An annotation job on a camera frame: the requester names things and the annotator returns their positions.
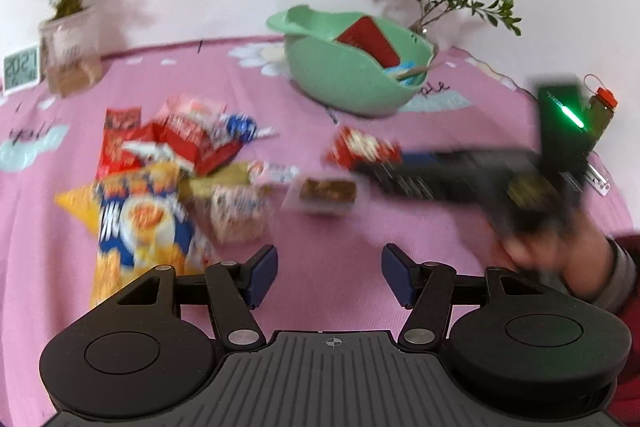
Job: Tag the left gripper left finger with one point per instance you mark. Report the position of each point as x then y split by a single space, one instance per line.
234 291

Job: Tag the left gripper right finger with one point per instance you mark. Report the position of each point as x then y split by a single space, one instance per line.
426 290

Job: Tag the yellow blue chips bag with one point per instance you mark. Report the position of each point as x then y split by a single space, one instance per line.
139 223

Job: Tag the blue edged snack packet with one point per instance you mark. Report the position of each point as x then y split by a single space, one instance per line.
405 73

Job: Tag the red popcorn snack packet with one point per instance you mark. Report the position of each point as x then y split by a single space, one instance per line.
352 147

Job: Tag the dark red snack bag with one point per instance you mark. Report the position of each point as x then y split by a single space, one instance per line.
365 35

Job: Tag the right hand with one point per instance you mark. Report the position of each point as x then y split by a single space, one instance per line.
583 258

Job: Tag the white strip device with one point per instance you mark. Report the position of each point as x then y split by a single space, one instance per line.
598 178

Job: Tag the clear pack beige crackers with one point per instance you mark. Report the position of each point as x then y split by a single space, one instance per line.
238 214

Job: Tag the pink printed tablecloth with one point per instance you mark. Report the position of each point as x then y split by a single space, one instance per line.
329 273

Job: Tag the red capped brown bottle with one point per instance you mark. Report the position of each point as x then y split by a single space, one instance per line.
600 109

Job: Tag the clear packet brown bar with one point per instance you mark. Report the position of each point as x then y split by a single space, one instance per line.
324 196

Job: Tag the red white snack bag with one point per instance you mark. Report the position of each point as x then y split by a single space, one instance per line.
194 129

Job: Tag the red snack packet at back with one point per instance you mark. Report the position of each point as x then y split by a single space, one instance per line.
120 126

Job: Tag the green plastic bowl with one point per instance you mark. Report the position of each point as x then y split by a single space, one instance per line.
345 77

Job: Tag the small digital clock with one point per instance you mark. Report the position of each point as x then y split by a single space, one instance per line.
21 70

